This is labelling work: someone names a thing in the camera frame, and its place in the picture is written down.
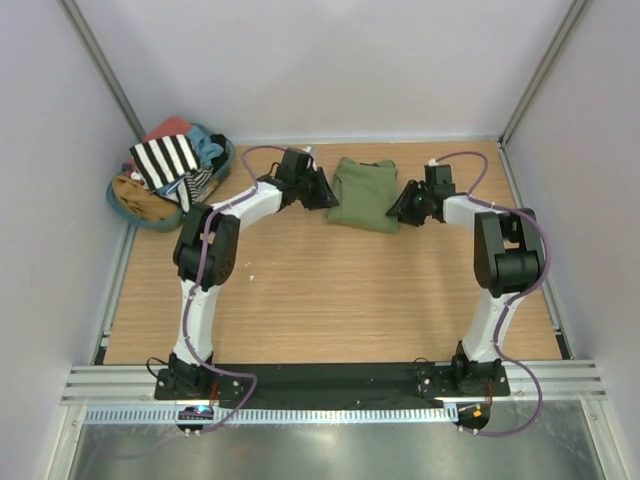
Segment right aluminium corner post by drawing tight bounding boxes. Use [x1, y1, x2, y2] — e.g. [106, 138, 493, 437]
[498, 0, 592, 150]

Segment perforated white cable duct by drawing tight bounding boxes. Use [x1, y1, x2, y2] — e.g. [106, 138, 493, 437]
[84, 404, 458, 426]

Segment left aluminium corner post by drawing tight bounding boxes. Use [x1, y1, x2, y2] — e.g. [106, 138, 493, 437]
[57, 0, 146, 140]

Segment narrow striped garment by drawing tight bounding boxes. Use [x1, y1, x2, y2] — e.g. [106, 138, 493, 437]
[165, 169, 213, 214]

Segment red garment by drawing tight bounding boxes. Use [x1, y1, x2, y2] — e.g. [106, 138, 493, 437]
[143, 116, 192, 142]

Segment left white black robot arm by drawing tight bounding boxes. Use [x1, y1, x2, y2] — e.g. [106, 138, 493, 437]
[154, 147, 338, 400]

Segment green motorcycle tank top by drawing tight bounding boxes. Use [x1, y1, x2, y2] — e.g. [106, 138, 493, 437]
[326, 157, 399, 234]

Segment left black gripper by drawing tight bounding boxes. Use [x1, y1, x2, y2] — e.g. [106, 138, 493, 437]
[295, 168, 340, 212]

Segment mustard yellow garment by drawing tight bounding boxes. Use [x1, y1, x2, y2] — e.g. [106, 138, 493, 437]
[111, 175, 179, 222]

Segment aluminium corner post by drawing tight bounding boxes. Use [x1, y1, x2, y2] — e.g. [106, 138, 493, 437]
[57, 0, 146, 140]
[498, 0, 592, 150]

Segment teal blue garment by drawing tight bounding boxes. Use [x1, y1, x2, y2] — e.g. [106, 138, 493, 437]
[186, 124, 234, 168]

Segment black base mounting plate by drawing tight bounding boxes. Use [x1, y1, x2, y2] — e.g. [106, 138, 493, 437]
[183, 357, 511, 411]

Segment black white striped top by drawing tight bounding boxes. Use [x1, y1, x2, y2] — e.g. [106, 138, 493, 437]
[129, 134, 201, 192]

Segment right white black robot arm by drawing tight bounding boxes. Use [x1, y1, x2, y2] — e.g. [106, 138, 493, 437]
[386, 161, 546, 396]

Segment aluminium front rail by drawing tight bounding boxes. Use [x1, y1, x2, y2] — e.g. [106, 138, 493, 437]
[62, 360, 605, 410]

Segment teal laundry basket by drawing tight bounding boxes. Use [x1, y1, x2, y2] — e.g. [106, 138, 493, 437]
[106, 117, 235, 232]

